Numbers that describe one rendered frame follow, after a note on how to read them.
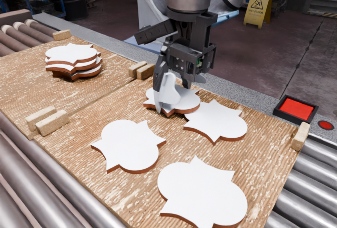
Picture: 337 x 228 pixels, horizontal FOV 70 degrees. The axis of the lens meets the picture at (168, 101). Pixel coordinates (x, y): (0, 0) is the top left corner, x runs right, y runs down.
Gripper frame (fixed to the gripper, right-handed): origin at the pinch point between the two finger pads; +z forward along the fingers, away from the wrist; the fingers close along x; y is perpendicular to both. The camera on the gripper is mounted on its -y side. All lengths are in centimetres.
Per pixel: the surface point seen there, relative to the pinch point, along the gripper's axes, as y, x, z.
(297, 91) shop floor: 8, 189, 93
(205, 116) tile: 9.2, -0.5, 0.0
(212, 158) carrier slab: 15.7, -8.4, 1.0
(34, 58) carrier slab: -46.4, -8.4, 3.8
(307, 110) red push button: 25.1, 17.3, 0.9
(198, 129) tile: 10.3, -4.7, 0.0
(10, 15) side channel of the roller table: -93, 5, 5
